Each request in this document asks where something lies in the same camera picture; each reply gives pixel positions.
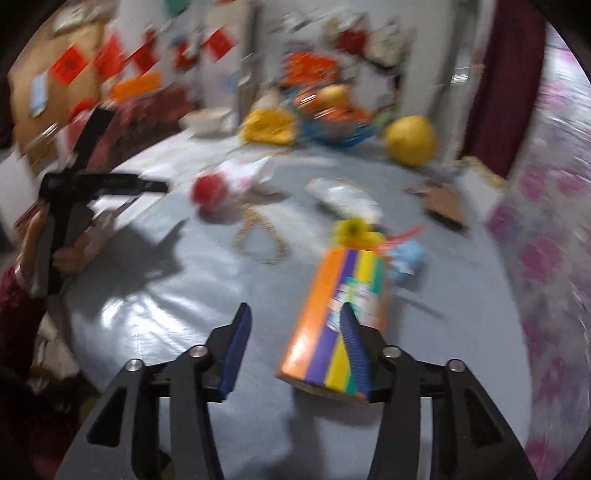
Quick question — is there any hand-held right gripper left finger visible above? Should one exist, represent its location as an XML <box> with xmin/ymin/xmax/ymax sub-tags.
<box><xmin>55</xmin><ymin>302</ymin><xmax>254</xmax><ymax>480</ymax></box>

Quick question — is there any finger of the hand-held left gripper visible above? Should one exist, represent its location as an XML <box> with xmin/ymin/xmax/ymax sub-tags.
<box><xmin>78</xmin><ymin>172</ymin><xmax>169</xmax><ymax>197</ymax></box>
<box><xmin>69</xmin><ymin>107</ymin><xmax>115</xmax><ymax>176</ymax></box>

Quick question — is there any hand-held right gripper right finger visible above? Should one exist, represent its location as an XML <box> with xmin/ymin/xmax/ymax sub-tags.
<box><xmin>339</xmin><ymin>305</ymin><xmax>539</xmax><ymax>480</ymax></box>

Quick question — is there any orange striped cardboard box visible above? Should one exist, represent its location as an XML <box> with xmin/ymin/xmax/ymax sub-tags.
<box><xmin>276</xmin><ymin>247</ymin><xmax>393</xmax><ymax>402</ymax></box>

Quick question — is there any red jelly cup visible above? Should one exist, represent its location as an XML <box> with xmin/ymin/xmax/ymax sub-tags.
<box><xmin>191</xmin><ymin>170</ymin><xmax>232</xmax><ymax>215</ymax></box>

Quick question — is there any blue wrapper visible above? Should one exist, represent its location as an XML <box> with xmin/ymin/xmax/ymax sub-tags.
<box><xmin>390</xmin><ymin>240</ymin><xmax>428</xmax><ymax>282</ymax></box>

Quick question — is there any yellow artificial flower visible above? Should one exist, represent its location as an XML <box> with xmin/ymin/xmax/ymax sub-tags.
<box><xmin>332</xmin><ymin>218</ymin><xmax>386</xmax><ymax>250</ymax></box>

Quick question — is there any beaded string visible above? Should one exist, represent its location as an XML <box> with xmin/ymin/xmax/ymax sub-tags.
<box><xmin>232</xmin><ymin>205</ymin><xmax>291</xmax><ymax>266</ymax></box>

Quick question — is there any white printed packet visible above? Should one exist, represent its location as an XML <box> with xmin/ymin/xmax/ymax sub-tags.
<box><xmin>305</xmin><ymin>178</ymin><xmax>384</xmax><ymax>220</ymax></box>

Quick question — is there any person's left forearm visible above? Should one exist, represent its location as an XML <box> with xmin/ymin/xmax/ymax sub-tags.
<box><xmin>0</xmin><ymin>263</ymin><xmax>51</xmax><ymax>384</ymax></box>

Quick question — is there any person's left hand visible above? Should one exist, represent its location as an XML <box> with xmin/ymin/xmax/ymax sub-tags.
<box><xmin>18</xmin><ymin>203</ymin><xmax>118</xmax><ymax>278</ymax></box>

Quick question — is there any red patterned tablecloth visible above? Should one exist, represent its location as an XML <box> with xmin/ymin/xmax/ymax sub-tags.
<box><xmin>69</xmin><ymin>88</ymin><xmax>195</xmax><ymax>153</ymax></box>

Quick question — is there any brown wooden door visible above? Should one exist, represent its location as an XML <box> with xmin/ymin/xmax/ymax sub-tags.
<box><xmin>9</xmin><ymin>21</ymin><xmax>109</xmax><ymax>167</ymax></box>

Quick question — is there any red diamond paper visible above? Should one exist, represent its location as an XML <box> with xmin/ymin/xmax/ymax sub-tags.
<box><xmin>203</xmin><ymin>28</ymin><xmax>236</xmax><ymax>58</ymax></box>
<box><xmin>51</xmin><ymin>46</ymin><xmax>90</xmax><ymax>84</ymax></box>
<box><xmin>129</xmin><ymin>44</ymin><xmax>160</xmax><ymax>75</ymax></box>

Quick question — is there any white ceramic bowl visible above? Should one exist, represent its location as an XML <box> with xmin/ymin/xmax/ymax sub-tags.
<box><xmin>180</xmin><ymin>107</ymin><xmax>234</xmax><ymax>137</ymax></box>

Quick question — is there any white refrigerator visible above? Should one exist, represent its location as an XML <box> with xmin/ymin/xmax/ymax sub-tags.
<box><xmin>198</xmin><ymin>0</ymin><xmax>259</xmax><ymax>114</ymax></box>

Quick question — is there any stainless steel thermos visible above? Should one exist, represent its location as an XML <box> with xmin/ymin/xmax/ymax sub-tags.
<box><xmin>233</xmin><ymin>60</ymin><xmax>259</xmax><ymax>114</ymax></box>

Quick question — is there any yellow tissue pack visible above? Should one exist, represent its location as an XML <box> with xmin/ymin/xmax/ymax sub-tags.
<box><xmin>241</xmin><ymin>90</ymin><xmax>296</xmax><ymax>146</ymax></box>

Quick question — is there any brown card with pen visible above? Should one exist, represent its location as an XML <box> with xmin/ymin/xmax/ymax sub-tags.
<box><xmin>406</xmin><ymin>182</ymin><xmax>469</xmax><ymax>232</ymax></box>

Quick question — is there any blue glass fruit bowl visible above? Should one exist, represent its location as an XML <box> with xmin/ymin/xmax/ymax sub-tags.
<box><xmin>288</xmin><ymin>99</ymin><xmax>384</xmax><ymax>148</ymax></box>

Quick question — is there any yellow pomelo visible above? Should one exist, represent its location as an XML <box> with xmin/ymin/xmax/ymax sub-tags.
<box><xmin>385</xmin><ymin>115</ymin><xmax>438</xmax><ymax>168</ymax></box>

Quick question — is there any floral plastic-covered mattress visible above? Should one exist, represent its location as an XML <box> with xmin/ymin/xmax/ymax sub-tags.
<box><xmin>480</xmin><ymin>28</ymin><xmax>591</xmax><ymax>467</ymax></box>

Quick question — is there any red handbag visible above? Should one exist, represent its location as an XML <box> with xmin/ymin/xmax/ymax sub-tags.
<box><xmin>337</xmin><ymin>28</ymin><xmax>368</xmax><ymax>54</ymax></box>

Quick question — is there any beige tote bag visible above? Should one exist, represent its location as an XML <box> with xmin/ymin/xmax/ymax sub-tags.
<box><xmin>369</xmin><ymin>23</ymin><xmax>407</xmax><ymax>65</ymax></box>

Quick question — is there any dark red curtain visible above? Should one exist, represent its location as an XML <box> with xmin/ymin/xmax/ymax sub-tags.
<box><xmin>462</xmin><ymin>0</ymin><xmax>548</xmax><ymax>181</ymax></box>

